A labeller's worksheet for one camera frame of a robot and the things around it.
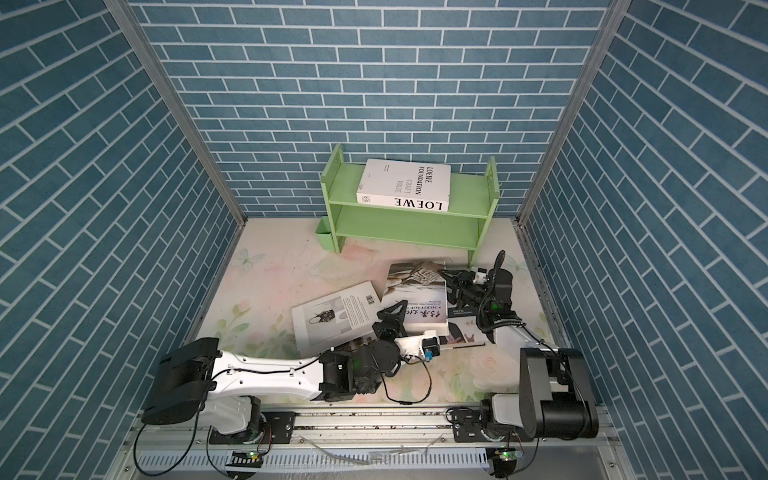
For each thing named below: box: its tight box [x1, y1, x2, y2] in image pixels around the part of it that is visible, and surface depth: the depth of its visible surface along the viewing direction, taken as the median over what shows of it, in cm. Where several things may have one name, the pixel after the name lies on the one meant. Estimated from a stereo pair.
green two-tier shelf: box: [315, 143, 500, 266], surface depth 96 cm
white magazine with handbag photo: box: [291, 281, 382, 359], surface depth 88 cm
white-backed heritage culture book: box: [381, 262, 449, 334], surface depth 80 cm
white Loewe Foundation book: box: [356, 158, 452, 212], surface depth 88 cm
